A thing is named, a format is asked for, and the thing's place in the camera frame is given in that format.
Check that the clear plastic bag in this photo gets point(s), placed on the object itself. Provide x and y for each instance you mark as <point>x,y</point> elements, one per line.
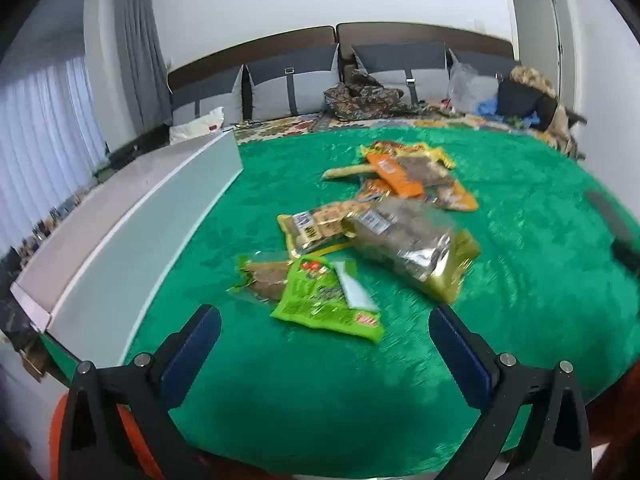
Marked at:
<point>467,87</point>

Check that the dark floral garment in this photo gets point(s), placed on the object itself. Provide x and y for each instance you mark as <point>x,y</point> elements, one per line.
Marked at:
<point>370,97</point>

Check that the blue cloth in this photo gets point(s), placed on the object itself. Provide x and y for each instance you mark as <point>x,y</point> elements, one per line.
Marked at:
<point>489,108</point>

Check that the large clear gold snack packet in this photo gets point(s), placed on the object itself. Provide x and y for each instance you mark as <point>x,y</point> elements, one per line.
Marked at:
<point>415,245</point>

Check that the black plastic bag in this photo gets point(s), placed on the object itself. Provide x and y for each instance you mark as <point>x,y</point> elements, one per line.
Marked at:
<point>17,305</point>

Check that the orange brown snack packet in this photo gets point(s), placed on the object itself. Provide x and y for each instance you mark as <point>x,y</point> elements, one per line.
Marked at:
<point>455,196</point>

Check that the clear green-edged snack packet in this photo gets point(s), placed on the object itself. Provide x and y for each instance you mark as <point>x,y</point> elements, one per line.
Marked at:
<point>265,280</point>

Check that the pile of assorted packages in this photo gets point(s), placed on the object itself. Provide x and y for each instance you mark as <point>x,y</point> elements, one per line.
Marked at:
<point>55,215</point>

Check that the green patterned tablecloth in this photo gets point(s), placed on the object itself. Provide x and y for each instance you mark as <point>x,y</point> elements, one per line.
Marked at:
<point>525,285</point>

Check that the grey curtain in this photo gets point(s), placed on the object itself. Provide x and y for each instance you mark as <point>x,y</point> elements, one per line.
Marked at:
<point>140,50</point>

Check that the grey two-tone cushion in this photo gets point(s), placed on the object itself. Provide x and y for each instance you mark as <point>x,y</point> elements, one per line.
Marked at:
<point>390,67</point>
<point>487,65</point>
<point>305,85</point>
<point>210,95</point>

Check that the eyeglasses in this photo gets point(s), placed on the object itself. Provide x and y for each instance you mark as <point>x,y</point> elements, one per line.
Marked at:
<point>247,123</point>

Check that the yellow cartoon snack packet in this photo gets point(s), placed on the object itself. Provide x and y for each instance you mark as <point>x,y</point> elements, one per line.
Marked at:
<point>432,152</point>

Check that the grey sofa with cushions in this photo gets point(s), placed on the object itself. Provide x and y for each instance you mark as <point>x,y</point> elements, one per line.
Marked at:
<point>425,32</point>

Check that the beige long snack packet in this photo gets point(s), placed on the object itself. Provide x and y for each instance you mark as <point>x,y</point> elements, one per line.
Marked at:
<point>345,171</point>

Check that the clear brown snack packet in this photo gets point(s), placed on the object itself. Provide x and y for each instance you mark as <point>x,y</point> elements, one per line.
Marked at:
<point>425,170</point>

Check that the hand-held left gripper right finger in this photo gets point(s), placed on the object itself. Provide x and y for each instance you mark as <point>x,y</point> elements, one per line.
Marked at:
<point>462,355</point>

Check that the yellow clear-window snack packet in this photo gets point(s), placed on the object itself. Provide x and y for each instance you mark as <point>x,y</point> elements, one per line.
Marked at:
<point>315,225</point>

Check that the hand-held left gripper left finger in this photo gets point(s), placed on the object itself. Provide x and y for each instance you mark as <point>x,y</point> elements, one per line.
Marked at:
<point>192,355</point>

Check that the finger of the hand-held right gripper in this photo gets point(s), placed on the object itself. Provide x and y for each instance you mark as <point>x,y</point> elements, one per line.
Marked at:
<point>612,225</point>

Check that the bright green snack packet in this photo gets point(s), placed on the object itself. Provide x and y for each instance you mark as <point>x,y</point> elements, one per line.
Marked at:
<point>310,300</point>

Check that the white cardboard box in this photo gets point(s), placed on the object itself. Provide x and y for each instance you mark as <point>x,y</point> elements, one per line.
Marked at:
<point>125,220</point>

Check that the white sheer curtain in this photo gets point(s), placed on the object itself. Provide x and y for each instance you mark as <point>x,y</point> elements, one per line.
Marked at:
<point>45,140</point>

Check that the white door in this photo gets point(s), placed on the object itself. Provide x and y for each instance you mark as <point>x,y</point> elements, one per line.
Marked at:
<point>540,35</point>

